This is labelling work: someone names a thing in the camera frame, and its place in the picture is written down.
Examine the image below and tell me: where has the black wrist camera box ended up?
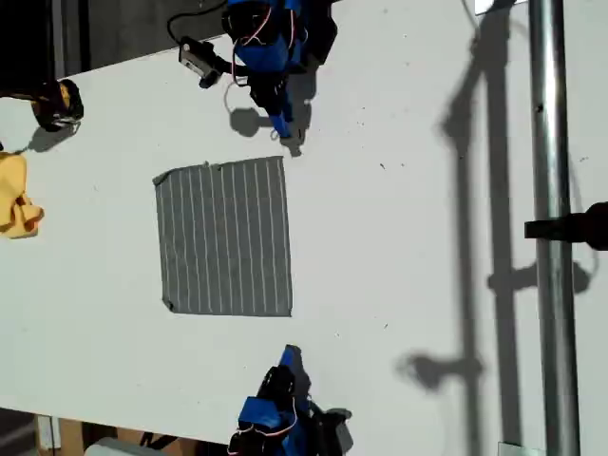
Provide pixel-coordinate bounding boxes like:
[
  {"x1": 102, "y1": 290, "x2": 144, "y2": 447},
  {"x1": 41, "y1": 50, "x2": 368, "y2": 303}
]
[
  {"x1": 179, "y1": 36, "x2": 222, "y2": 89},
  {"x1": 318, "y1": 411, "x2": 355, "y2": 456}
]

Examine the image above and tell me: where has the black camera cable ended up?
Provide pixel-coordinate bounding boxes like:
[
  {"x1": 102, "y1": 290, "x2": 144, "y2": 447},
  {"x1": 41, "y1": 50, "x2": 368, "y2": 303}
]
[{"x1": 166, "y1": 0, "x2": 229, "y2": 47}]

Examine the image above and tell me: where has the steel post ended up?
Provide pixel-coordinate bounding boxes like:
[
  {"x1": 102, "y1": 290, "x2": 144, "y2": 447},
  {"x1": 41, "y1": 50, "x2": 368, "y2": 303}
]
[{"x1": 526, "y1": 0, "x2": 583, "y2": 456}]

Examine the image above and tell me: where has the grey striped towel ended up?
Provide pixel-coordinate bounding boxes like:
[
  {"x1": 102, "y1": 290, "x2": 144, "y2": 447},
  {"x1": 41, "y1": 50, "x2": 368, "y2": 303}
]
[{"x1": 151, "y1": 155, "x2": 295, "y2": 318}]

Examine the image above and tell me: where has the white table leg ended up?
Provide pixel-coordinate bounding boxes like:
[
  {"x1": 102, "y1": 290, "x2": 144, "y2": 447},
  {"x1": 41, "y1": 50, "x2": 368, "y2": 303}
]
[{"x1": 36, "y1": 415, "x2": 62, "y2": 450}]

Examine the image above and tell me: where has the black clamp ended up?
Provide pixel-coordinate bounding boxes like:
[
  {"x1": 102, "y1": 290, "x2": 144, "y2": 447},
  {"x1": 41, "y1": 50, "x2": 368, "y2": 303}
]
[{"x1": 523, "y1": 201, "x2": 608, "y2": 252}]

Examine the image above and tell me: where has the red white servo wire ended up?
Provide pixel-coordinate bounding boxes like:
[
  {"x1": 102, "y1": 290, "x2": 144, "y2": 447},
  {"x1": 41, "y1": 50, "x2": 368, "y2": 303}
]
[
  {"x1": 231, "y1": 4, "x2": 273, "y2": 87},
  {"x1": 227, "y1": 393, "x2": 301, "y2": 452}
]

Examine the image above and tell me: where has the yellow cloth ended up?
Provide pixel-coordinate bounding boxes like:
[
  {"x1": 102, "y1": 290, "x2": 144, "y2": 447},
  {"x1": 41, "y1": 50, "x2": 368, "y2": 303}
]
[{"x1": 0, "y1": 151, "x2": 46, "y2": 239}]

